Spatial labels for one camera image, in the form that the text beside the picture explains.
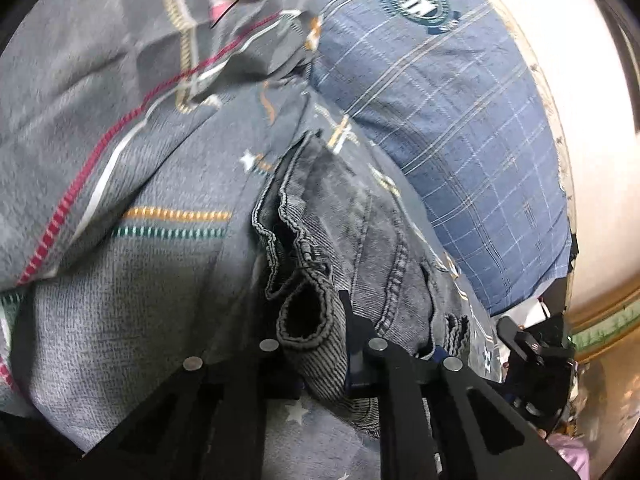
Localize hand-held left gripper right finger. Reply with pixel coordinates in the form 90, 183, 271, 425
337, 289, 576, 480

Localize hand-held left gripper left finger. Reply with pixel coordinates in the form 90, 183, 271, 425
82, 337, 301, 480

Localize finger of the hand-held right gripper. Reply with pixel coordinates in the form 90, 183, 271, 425
496, 317, 546, 356

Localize grey denim pants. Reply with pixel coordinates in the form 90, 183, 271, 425
251, 130, 473, 436

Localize white paper bag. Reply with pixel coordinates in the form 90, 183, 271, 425
492, 297, 551, 328

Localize grey printed bedsheet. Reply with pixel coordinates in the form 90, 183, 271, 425
0, 0, 506, 480

